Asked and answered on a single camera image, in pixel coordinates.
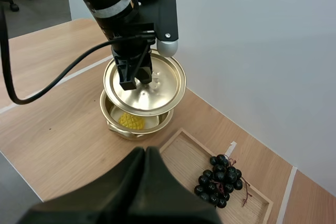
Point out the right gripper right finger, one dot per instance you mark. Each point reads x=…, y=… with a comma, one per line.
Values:
x=170, y=195

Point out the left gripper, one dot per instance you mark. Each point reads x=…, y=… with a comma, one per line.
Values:
x=131, y=58

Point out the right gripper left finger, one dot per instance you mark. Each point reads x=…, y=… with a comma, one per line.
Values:
x=92, y=195

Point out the gold lid with black knob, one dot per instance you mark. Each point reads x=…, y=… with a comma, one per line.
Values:
x=162, y=87

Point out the yellow toy pineapple green crown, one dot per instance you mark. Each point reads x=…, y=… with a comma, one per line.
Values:
x=131, y=122

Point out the shallow wooden tray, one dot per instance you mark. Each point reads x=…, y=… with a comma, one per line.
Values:
x=183, y=155

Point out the bunch of dark toy grapes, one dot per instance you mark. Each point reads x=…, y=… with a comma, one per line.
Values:
x=220, y=182

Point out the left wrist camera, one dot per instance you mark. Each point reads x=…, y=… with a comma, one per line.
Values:
x=166, y=14

